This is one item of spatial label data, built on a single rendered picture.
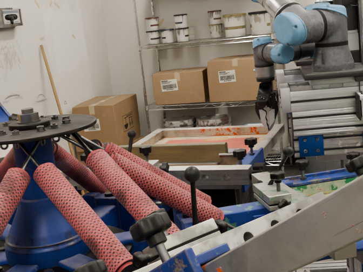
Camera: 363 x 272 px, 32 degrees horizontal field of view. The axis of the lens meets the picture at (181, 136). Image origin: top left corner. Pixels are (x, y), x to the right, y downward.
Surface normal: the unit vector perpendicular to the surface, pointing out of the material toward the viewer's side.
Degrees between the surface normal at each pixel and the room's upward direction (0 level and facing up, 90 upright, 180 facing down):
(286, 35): 95
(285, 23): 95
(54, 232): 63
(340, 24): 90
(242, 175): 91
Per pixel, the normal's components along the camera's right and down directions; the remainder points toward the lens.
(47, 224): 0.23, -0.32
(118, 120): 0.96, -0.06
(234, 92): -0.37, 0.25
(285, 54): 0.44, 0.15
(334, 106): -0.11, 0.21
